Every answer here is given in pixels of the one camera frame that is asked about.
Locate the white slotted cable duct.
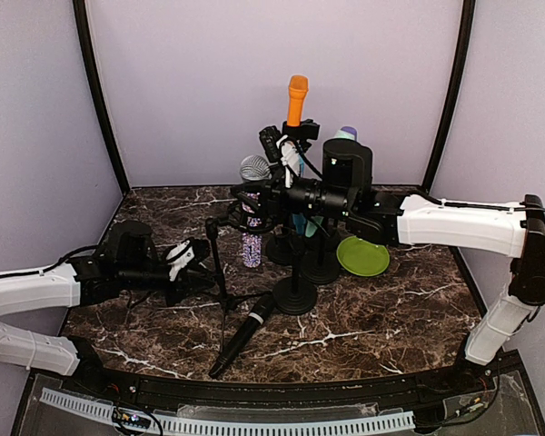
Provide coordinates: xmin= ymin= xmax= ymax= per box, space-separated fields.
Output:
xmin=39 ymin=388 xmax=415 ymax=435

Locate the left black corner post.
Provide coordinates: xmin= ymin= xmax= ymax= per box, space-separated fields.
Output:
xmin=72 ymin=0 xmax=131 ymax=196

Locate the orange microphone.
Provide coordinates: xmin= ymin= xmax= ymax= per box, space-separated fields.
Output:
xmin=286 ymin=74 xmax=309 ymax=127

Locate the black corner post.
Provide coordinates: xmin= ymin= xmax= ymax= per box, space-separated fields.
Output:
xmin=72 ymin=0 xmax=131 ymax=196
xmin=421 ymin=0 xmax=476 ymax=193

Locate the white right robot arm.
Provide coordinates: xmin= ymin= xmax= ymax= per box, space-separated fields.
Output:
xmin=231 ymin=136 xmax=545 ymax=394

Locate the blue microphone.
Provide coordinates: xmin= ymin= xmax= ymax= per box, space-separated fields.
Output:
xmin=288 ymin=143 xmax=306 ymax=235

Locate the black round-base stand blue mic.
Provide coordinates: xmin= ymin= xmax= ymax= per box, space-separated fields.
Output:
xmin=265 ymin=227 xmax=300 ymax=266

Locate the black front table rail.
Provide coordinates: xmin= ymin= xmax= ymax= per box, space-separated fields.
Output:
xmin=64 ymin=366 xmax=496 ymax=410

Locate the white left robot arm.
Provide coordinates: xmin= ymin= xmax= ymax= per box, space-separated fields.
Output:
xmin=0 ymin=221 xmax=213 ymax=396

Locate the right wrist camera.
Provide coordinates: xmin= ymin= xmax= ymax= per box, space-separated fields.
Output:
xmin=259 ymin=126 xmax=301 ymax=188

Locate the lime green plate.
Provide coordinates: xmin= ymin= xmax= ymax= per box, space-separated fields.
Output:
xmin=336 ymin=236 xmax=390 ymax=277

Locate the black tripod microphone stand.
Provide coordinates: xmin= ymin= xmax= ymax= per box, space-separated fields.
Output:
xmin=205 ymin=193 xmax=271 ymax=352

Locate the black round-base stand mint mic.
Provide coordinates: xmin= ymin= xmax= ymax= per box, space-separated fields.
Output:
xmin=301 ymin=218 xmax=342 ymax=285

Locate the glitter purple silver-head microphone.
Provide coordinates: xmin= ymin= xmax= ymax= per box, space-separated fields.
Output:
xmin=239 ymin=155 xmax=271 ymax=268

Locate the black round-base stand front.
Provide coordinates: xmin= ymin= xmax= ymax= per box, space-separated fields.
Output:
xmin=272 ymin=254 xmax=318 ymax=316

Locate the black handheld microphone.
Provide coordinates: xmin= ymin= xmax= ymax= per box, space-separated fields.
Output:
xmin=208 ymin=293 xmax=276 ymax=379

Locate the right black corner post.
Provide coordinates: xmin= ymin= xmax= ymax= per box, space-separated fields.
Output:
xmin=421 ymin=0 xmax=476 ymax=193

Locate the black round-base stand orange mic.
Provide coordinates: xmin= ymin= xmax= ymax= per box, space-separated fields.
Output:
xmin=296 ymin=119 xmax=320 ymax=154

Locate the mint green microphone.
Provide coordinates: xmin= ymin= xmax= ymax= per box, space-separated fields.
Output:
xmin=305 ymin=128 xmax=357 ymax=238

